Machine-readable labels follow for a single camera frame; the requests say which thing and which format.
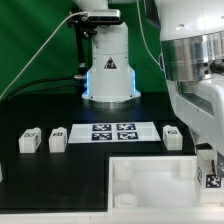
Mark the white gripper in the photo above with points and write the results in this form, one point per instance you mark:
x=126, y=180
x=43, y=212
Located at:
x=204, y=114

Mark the white square tabletop tray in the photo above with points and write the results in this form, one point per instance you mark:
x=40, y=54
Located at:
x=160, y=182

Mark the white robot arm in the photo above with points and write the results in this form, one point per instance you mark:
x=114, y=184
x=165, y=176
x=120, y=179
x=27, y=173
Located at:
x=192, y=57

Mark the paper sheet with markers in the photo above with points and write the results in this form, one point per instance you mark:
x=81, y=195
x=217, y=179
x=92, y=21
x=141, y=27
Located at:
x=113, y=132

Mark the white obstacle block left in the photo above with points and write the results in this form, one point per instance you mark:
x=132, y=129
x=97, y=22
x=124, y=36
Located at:
x=1, y=172

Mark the black camera on mount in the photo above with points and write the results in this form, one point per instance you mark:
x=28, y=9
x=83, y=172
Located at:
x=85, y=25

